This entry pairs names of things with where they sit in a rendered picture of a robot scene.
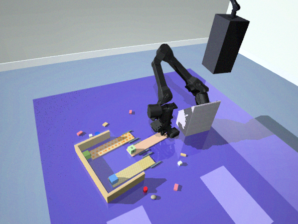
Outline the light green letter cube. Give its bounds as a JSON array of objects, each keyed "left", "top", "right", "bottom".
[{"left": 127, "top": 145, "right": 136, "bottom": 154}]

